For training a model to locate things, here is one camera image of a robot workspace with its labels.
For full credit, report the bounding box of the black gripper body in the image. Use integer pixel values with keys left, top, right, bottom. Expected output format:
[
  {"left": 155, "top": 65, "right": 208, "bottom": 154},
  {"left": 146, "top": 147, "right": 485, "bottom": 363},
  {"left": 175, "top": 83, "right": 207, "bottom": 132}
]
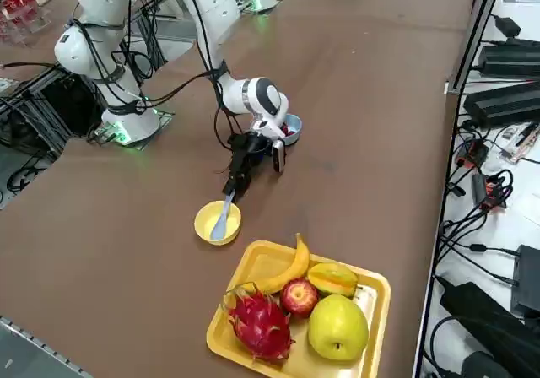
[{"left": 229, "top": 131, "right": 271, "bottom": 165}]

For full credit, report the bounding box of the light blue plastic spoon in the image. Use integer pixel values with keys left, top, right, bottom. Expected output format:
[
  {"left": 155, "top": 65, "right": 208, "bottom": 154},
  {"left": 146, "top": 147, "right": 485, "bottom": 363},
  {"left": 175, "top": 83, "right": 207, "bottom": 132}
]
[{"left": 209, "top": 188, "right": 237, "bottom": 241}]

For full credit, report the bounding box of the light blue bowl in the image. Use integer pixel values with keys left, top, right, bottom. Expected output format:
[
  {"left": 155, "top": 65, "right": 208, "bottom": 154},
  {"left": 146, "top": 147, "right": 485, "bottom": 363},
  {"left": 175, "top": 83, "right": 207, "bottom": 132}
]
[{"left": 280, "top": 114, "right": 303, "bottom": 146}]

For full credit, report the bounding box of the yellow bowl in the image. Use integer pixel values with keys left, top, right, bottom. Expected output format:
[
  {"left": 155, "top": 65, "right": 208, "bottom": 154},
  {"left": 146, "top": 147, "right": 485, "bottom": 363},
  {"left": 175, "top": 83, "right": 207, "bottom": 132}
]
[{"left": 193, "top": 200, "right": 242, "bottom": 246}]

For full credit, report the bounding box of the yellow banana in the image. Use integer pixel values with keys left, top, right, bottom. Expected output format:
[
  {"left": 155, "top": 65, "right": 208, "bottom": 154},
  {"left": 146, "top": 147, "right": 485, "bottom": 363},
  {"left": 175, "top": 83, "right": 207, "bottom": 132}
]
[{"left": 252, "top": 232, "right": 311, "bottom": 294}]

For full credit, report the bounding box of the red apple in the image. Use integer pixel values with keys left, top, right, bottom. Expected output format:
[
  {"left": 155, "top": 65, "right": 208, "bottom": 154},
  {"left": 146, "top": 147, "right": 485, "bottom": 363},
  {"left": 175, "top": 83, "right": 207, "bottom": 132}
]
[{"left": 280, "top": 278, "right": 320, "bottom": 316}]

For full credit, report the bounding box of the yellow-green starfruit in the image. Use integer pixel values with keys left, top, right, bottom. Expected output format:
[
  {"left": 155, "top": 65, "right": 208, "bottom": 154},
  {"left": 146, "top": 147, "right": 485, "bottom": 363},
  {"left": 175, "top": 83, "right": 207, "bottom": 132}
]
[{"left": 306, "top": 262, "right": 359, "bottom": 298}]

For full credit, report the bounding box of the red dragon fruit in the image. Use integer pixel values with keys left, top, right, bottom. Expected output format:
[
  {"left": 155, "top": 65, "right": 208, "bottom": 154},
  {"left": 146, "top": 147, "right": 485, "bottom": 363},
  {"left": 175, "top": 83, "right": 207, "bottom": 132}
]
[{"left": 223, "top": 283, "right": 296, "bottom": 365}]

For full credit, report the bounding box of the yellow-green apple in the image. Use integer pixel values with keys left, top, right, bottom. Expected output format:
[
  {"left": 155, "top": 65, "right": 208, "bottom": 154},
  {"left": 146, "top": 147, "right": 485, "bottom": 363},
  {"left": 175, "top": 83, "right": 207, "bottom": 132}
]
[{"left": 307, "top": 294, "right": 370, "bottom": 362}]

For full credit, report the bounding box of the yellow plastic tray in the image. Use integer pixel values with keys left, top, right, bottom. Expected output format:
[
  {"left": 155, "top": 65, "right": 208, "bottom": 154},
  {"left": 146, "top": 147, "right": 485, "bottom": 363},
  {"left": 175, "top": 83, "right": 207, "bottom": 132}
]
[{"left": 205, "top": 239, "right": 392, "bottom": 378}]

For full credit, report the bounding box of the orange and black device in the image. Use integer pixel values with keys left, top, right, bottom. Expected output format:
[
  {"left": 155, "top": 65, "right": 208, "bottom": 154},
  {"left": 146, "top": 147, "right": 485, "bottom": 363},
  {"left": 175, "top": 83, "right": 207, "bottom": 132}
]
[
  {"left": 472, "top": 173, "right": 514, "bottom": 213},
  {"left": 457, "top": 139, "right": 490, "bottom": 169}
]

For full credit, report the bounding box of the clear acrylic rack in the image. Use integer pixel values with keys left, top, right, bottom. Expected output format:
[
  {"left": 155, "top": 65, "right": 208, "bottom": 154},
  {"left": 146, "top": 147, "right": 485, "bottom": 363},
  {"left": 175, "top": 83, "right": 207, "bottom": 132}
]
[{"left": 0, "top": 0, "right": 52, "bottom": 49}]

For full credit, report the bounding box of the large black power adapter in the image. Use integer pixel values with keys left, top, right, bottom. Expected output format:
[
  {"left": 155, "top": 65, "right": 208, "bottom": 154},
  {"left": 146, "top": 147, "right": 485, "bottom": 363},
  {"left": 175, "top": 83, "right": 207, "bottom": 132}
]
[
  {"left": 478, "top": 44, "right": 540, "bottom": 79},
  {"left": 463, "top": 84, "right": 540, "bottom": 128}
]

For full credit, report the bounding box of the printed white packet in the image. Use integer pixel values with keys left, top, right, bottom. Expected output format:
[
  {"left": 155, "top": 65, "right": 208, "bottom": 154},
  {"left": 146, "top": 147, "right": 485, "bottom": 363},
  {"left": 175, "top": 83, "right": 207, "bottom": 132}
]
[{"left": 499, "top": 122, "right": 540, "bottom": 164}]

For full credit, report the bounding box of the small black power adapter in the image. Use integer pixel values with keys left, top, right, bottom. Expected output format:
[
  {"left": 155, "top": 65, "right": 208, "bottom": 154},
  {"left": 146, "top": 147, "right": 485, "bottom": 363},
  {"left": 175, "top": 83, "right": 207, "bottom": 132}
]
[{"left": 494, "top": 14, "right": 522, "bottom": 37}]

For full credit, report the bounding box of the black box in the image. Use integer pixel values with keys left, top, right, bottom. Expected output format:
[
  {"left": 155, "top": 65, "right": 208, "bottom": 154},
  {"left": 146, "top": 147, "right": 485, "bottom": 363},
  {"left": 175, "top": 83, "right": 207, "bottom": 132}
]
[{"left": 509, "top": 245, "right": 540, "bottom": 316}]

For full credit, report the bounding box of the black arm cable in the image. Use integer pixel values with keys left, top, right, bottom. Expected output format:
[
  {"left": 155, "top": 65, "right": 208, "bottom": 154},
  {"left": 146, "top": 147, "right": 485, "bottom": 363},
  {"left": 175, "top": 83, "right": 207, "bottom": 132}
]
[{"left": 181, "top": 0, "right": 237, "bottom": 177}]

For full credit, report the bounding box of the black cable bundle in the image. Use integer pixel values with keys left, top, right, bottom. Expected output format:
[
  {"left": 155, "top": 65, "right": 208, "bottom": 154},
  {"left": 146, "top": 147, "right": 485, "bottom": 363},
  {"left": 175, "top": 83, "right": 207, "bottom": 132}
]
[{"left": 120, "top": 0, "right": 172, "bottom": 82}]

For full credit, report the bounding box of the aluminium camera post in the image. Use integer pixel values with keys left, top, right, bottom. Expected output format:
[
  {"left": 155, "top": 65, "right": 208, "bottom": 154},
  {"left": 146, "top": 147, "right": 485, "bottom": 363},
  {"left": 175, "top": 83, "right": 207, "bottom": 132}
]
[{"left": 445, "top": 0, "right": 508, "bottom": 96}]

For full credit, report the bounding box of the aluminium frame rail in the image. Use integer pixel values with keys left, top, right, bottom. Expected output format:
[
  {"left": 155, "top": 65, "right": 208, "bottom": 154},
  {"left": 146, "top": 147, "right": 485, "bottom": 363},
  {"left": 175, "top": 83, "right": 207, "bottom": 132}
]
[{"left": 0, "top": 314, "right": 92, "bottom": 378}]

